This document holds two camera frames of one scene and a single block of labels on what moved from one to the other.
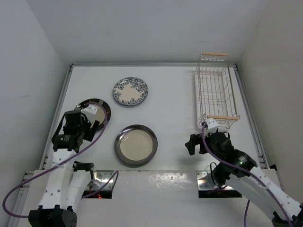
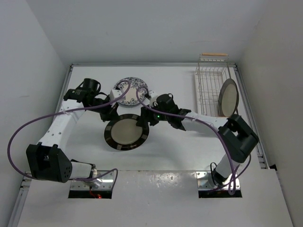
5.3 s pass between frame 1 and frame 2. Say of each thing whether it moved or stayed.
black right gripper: moved
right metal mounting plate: stayed
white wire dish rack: stayed
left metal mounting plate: stayed
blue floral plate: stayed
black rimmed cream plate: moved
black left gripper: moved
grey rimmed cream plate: moved
